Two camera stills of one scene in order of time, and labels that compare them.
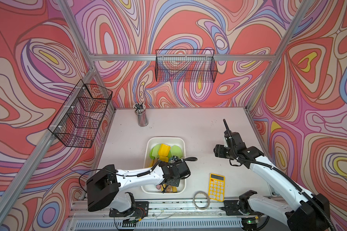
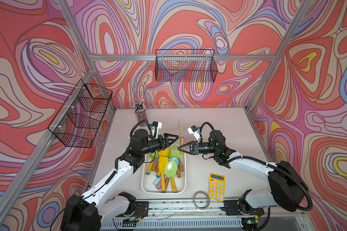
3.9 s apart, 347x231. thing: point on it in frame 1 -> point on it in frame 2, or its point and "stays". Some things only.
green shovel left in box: x=154 y=152 stays
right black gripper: x=219 y=152 -> x=195 y=144
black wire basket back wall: x=185 y=65 stays
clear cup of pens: x=140 y=109 stays
